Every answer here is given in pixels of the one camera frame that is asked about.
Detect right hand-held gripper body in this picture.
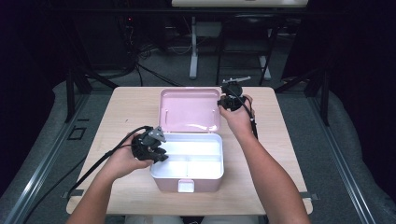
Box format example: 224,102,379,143
220,76,252,112

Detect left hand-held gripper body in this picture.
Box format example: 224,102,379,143
130,125,168,161

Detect white divided tray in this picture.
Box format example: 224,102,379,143
151,133,223,180

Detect pink storage box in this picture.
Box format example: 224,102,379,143
149,88,225,193

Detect person's right hand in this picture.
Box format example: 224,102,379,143
219,94,255,141

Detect person's left hand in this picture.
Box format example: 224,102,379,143
104,144,155,181

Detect black chair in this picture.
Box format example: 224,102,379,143
215,13,281,87

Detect black metal stand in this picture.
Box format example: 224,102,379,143
64,66,120,124
274,66,331,127

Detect white desk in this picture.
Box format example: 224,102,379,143
171,0,311,81

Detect dark computer tower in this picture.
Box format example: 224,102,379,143
78,12,132,71

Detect right hand-held gripper cable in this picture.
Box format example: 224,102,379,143
228,87,260,140

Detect grey metal table bracket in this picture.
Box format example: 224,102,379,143
61,189,85,200
300,191,320,201

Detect bundle of black floor cables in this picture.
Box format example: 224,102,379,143
122,17,185,88

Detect grey metal floor rail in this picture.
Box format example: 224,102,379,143
306,92,377,224
0,92,92,224

